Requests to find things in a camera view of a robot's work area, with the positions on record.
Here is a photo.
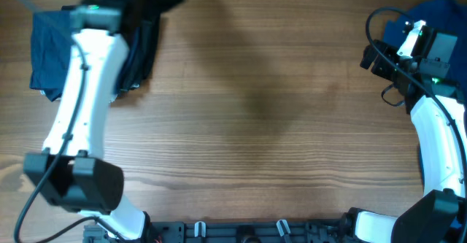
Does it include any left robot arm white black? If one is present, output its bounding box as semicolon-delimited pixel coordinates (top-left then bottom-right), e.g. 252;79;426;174
14;0;148;242

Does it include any blue t-shirt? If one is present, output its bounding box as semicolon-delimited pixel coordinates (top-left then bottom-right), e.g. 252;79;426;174
381;0;467;234

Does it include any folded black garment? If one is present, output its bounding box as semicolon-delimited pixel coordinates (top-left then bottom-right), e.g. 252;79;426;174
62;0;161;93

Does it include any folded white grey garment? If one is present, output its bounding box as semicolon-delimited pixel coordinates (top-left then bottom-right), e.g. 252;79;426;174
39;89;120;101

